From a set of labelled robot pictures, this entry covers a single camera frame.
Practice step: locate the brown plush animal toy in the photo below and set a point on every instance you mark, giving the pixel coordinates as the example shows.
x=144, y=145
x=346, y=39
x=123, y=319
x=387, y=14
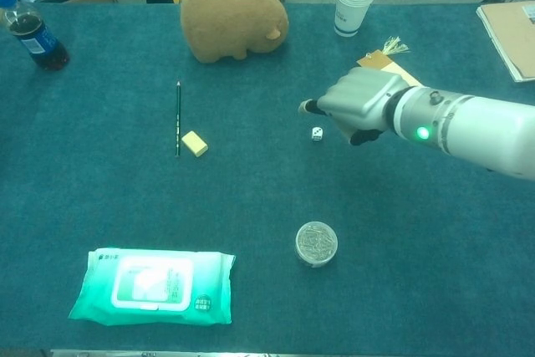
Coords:
x=234, y=22

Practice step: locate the yellow eraser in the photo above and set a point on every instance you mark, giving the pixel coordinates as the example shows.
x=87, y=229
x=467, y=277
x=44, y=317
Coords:
x=195, y=144

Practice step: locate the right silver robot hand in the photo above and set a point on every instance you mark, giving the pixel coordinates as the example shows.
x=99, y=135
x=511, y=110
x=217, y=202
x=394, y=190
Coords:
x=359, y=98

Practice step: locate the orange bookmark with tassel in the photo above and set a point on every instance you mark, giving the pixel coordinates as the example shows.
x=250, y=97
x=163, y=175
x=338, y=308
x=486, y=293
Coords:
x=378, y=60

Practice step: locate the green pencil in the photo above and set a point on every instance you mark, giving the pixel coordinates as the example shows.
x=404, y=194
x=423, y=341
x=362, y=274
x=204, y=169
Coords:
x=177, y=123

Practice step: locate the stack of white paper cups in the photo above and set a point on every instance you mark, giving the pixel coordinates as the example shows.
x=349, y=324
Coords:
x=353, y=1

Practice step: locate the green wet wipes pack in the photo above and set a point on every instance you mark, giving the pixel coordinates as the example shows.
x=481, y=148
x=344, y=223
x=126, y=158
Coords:
x=150, y=286

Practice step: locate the round clear paper clip box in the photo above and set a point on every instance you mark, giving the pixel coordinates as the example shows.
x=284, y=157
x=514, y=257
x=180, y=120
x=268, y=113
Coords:
x=316, y=244

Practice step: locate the white die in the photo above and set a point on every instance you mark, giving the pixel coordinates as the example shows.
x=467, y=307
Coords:
x=317, y=134

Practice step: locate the cola bottle with blue cap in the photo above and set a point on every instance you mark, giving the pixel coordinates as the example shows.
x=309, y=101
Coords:
x=37, y=39

